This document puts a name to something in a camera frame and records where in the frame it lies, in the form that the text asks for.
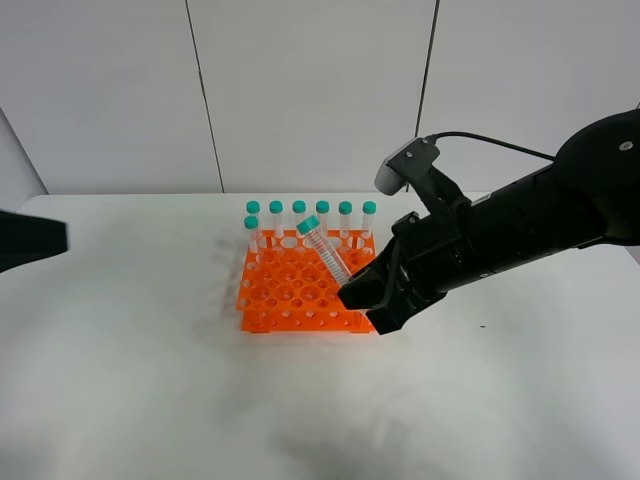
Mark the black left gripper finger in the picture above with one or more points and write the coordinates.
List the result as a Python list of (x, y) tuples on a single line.
[(25, 239)]

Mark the orange test tube rack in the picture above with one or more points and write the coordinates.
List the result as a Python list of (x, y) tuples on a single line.
[(285, 287)]

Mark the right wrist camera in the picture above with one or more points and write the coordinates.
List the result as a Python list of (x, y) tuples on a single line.
[(406, 166)]

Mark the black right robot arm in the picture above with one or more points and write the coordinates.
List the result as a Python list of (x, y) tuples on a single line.
[(586, 195)]

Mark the green-capped test tube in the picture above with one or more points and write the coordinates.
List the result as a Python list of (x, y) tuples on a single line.
[(253, 207), (299, 209), (313, 234), (345, 211), (254, 235), (276, 211), (322, 209), (369, 209)]

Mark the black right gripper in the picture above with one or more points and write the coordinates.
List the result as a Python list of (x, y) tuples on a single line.
[(426, 258)]

